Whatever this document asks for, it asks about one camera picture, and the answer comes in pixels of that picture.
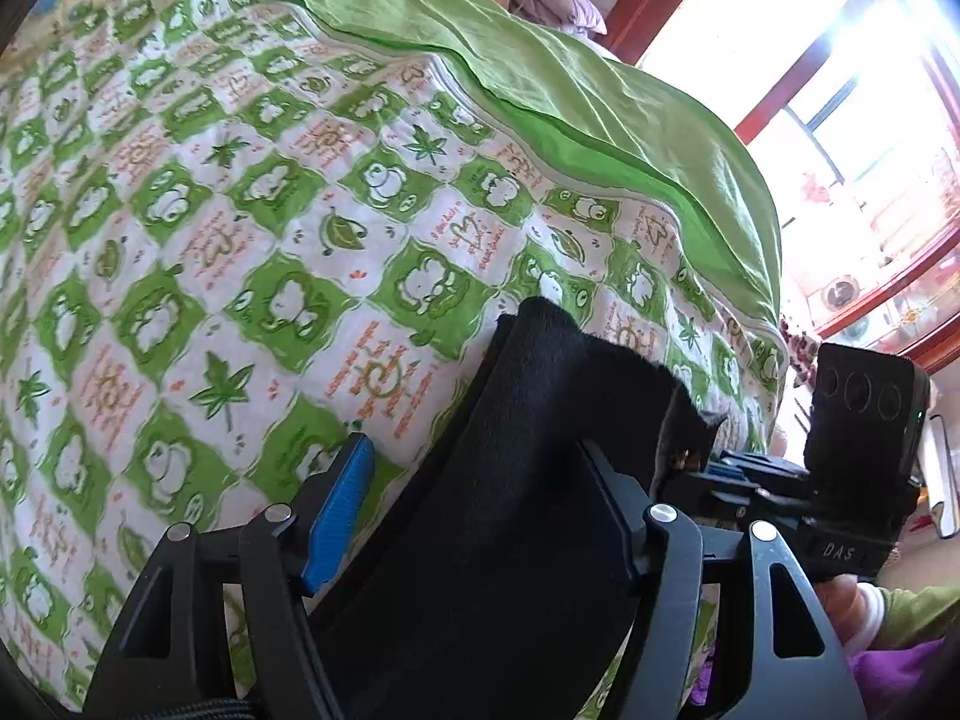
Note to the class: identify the purple cloth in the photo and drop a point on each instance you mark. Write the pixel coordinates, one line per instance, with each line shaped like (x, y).
(904, 679)

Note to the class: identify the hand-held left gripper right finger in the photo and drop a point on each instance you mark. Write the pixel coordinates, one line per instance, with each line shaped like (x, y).
(679, 577)

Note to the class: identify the black pants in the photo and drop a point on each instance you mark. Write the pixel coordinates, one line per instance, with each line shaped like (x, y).
(517, 510)

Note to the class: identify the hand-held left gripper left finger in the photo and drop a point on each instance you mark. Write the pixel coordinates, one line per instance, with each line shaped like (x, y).
(339, 514)

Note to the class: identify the person's right hand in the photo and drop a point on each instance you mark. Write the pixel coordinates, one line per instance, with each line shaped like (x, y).
(836, 604)

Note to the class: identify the person's right forearm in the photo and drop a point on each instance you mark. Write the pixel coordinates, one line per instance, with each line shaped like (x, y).
(911, 611)

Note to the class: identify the red patterned cloth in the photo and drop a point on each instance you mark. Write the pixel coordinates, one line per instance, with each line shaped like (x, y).
(796, 349)

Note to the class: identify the green frog printed quilt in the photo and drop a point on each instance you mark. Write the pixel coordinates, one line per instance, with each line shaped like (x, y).
(225, 240)

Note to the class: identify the plain green blanket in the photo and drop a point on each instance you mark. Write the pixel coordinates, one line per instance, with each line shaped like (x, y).
(570, 97)

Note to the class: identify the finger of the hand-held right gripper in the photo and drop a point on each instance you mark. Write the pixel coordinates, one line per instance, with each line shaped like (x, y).
(731, 481)

